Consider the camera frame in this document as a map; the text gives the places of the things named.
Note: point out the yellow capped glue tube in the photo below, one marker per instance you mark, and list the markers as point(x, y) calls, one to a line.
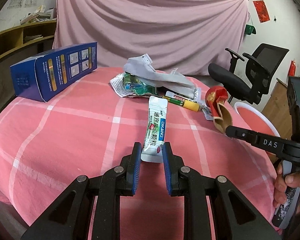
point(181, 101)

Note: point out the wooden wall shelf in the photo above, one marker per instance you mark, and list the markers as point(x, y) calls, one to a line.
point(39, 35)

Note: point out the white medicine sachet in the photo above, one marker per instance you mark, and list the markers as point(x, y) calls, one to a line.
point(155, 132)

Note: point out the red paper wall poster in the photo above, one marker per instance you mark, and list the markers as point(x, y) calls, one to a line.
point(262, 11)

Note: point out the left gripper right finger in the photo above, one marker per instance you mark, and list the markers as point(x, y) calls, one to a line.
point(213, 207)

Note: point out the grey newspaper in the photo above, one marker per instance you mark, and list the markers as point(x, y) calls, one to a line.
point(141, 66)

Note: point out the red and white trash bin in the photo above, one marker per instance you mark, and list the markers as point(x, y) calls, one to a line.
point(255, 119)

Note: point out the pink hanging sheet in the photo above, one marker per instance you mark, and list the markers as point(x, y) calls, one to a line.
point(186, 35)

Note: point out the red paper cup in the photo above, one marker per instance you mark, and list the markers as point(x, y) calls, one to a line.
point(215, 99)

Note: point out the person's right hand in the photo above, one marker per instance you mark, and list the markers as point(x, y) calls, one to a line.
point(281, 183)

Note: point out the green dustpan on wall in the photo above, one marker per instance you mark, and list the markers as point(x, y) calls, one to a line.
point(249, 29)

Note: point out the blue cardboard box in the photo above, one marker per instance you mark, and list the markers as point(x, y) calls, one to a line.
point(43, 76)

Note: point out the black office chair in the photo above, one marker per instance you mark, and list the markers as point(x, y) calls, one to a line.
point(259, 69)

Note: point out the green printed wrapper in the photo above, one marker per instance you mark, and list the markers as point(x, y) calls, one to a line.
point(127, 85)

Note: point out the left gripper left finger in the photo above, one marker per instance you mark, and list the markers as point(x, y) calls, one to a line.
point(89, 208)

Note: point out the pink checked tablecloth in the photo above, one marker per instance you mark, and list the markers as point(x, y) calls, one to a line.
point(87, 129)

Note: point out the wooden cabinet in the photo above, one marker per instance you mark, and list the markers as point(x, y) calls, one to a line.
point(277, 111)

